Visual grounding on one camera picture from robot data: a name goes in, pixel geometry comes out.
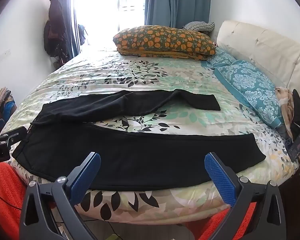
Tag large teal damask pillow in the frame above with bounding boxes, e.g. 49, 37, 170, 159
214, 60, 285, 128

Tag pile of clothes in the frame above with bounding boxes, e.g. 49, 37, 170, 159
0, 87, 17, 125

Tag checked blue white pillow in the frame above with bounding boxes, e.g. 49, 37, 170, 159
182, 21, 215, 32

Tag smartphone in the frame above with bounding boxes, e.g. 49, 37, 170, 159
287, 127, 300, 163

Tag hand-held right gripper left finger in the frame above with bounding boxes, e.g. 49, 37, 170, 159
19, 152, 102, 240

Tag black pants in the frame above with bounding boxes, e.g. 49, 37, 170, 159
12, 89, 266, 192

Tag dark bag near window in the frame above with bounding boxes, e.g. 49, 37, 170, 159
44, 0, 68, 57

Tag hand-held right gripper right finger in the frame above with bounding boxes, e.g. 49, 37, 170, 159
197, 152, 287, 240

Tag small teal damask pillow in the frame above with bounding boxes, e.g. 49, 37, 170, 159
202, 49, 237, 68

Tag floral bed sheet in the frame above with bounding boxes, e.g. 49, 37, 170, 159
0, 45, 300, 225

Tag beige cloth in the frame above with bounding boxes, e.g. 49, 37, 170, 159
275, 86, 294, 140

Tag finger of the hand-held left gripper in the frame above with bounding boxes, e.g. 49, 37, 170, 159
0, 126, 28, 147

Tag thin black cable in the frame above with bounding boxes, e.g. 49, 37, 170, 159
0, 194, 24, 210

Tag bright window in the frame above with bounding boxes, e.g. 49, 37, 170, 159
74, 0, 148, 49

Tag orange flowered folded quilt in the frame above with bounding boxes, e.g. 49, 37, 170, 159
113, 25, 217, 61

